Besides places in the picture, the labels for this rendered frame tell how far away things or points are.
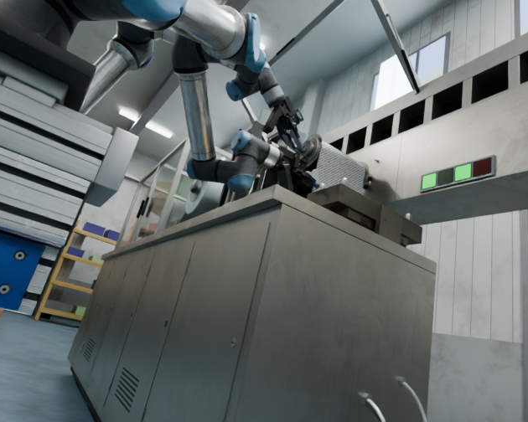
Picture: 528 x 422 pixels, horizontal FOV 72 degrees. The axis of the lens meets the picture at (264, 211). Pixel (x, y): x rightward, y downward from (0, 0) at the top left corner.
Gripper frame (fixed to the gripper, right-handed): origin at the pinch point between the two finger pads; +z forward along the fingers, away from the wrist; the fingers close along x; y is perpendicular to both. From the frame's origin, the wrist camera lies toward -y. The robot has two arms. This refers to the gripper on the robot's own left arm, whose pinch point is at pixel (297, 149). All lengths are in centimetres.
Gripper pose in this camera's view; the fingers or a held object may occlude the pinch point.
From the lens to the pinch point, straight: 142.5
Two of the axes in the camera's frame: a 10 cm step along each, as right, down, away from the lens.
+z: 4.8, 8.7, 1.3
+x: -5.3, 1.7, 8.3
